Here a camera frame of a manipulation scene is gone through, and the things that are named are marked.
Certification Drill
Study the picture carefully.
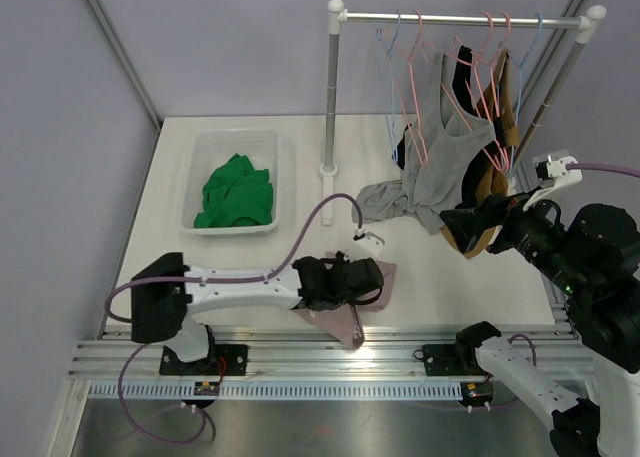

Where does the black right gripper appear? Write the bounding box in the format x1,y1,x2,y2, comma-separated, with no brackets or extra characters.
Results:
440,182,590,296

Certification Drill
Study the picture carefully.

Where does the pink tank top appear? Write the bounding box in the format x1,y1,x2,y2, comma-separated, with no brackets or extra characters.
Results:
292,252,397,350

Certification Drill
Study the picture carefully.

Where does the grey tank top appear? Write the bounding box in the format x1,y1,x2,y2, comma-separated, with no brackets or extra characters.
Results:
352,52,495,235

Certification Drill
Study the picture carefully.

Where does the green tank top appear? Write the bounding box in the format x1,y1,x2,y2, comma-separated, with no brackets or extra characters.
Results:
193,154,274,229

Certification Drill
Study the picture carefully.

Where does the black tank top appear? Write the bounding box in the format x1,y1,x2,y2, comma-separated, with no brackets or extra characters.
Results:
390,46,506,220

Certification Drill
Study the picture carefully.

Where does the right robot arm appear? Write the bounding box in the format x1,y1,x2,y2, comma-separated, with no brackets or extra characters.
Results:
441,193,639,456

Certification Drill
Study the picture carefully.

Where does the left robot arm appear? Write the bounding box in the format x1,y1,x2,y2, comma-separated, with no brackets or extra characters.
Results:
130,252,384,377

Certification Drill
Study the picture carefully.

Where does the brown tank top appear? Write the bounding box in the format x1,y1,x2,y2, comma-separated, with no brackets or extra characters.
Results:
439,47,521,261

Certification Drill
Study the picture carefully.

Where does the white plastic basket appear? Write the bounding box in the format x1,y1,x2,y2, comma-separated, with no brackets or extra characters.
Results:
179,128,284,237

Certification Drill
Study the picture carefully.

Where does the white metal clothes rack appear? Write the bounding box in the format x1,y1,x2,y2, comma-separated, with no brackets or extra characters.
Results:
319,0,607,197

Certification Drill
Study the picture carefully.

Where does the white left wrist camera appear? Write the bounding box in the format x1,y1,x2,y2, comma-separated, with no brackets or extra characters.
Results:
345,230,385,261

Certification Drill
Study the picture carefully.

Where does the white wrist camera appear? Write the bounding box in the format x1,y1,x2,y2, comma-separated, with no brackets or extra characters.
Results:
523,150,582,211
345,230,385,261

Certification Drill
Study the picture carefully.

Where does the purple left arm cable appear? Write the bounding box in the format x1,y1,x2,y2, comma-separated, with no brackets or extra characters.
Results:
103,193,366,324

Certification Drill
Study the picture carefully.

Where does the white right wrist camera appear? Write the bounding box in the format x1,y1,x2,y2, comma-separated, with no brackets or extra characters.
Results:
523,150,582,211

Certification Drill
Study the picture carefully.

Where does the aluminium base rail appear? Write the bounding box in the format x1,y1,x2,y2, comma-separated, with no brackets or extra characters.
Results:
68,325,593,381

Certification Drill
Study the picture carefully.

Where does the white slotted cable duct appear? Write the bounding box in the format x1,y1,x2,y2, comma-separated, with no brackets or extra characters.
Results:
90,380,462,401

